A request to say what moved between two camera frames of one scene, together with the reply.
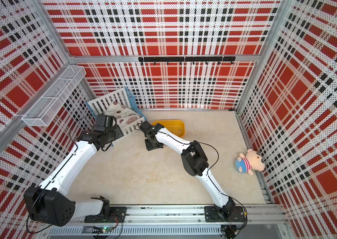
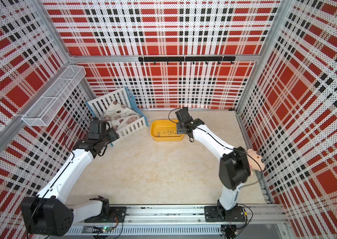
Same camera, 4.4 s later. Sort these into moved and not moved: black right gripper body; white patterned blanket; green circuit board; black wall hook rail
Moved: black right gripper body
Not moved: green circuit board; white patterned blanket; black wall hook rail
